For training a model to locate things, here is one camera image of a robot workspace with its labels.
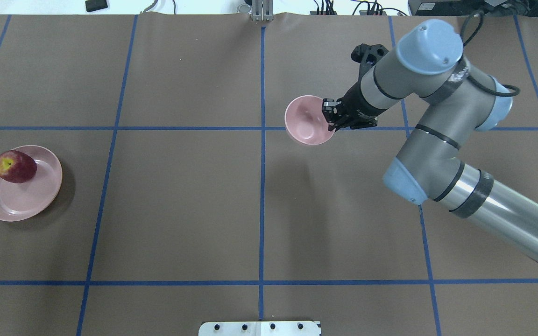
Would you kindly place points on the metal bracket with holes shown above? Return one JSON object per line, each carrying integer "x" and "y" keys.
{"x": 261, "y": 328}

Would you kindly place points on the brown paper table cover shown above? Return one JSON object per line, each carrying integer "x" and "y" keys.
{"x": 184, "y": 201}

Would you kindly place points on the pink plate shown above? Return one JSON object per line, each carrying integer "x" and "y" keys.
{"x": 20, "y": 201}

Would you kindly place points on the small black box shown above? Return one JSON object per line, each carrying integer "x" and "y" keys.
{"x": 95, "y": 5}

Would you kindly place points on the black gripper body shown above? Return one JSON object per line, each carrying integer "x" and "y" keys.
{"x": 359, "y": 105}

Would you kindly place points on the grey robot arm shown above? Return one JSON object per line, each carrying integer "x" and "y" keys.
{"x": 429, "y": 61}

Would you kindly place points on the pink bowl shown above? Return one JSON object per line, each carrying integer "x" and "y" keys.
{"x": 305, "y": 122}

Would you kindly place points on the red apple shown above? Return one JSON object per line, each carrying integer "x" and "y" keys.
{"x": 17, "y": 167}

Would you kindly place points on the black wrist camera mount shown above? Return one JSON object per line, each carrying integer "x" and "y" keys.
{"x": 367, "y": 56}

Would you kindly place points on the aluminium camera post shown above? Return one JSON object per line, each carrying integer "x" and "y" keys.
{"x": 261, "y": 10}

